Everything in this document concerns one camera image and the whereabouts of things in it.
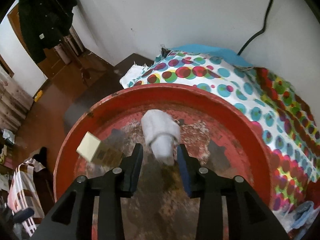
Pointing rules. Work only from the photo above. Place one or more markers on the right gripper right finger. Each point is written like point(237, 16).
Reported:
point(189, 171)

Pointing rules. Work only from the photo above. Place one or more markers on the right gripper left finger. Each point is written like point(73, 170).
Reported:
point(131, 167)

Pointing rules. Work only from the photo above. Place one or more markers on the maroon cigarette box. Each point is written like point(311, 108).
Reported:
point(95, 151)

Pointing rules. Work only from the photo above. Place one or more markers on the white sock front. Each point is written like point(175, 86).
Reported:
point(161, 133)

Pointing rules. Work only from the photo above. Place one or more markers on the light blue sock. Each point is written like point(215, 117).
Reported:
point(302, 213)

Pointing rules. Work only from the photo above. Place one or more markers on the round red tray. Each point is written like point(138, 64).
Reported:
point(104, 130)

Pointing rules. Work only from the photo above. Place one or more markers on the dark side table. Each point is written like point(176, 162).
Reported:
point(106, 85)

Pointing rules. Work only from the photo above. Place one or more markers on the polka dot tablecloth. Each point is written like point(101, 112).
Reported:
point(288, 127)

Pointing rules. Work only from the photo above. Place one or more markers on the wooden door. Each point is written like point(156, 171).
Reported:
point(47, 60)

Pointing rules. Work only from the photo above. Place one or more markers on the black hanging jacket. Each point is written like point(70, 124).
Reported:
point(50, 20)

